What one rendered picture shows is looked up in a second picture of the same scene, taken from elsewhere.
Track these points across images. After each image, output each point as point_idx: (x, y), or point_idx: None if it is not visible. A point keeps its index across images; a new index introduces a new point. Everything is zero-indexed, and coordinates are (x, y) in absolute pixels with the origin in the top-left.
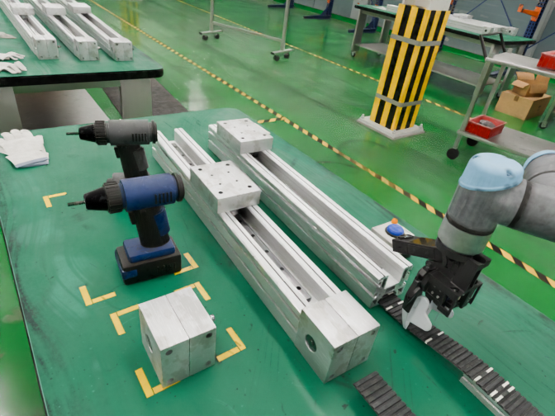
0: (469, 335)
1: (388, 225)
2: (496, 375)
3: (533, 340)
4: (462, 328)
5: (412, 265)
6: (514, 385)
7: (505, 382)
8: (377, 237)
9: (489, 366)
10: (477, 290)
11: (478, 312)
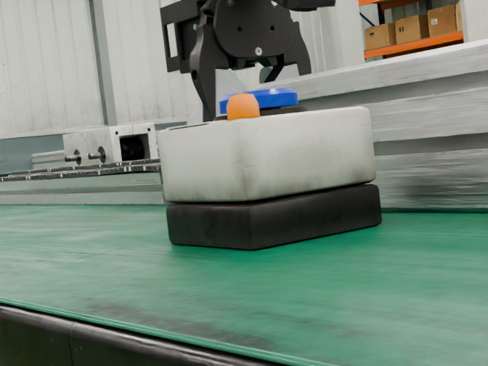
0: (119, 217)
1: (290, 89)
2: (144, 165)
3: None
4: (127, 218)
5: (255, 87)
6: (88, 212)
7: (134, 165)
8: (356, 64)
9: (118, 211)
10: (165, 28)
11: (42, 233)
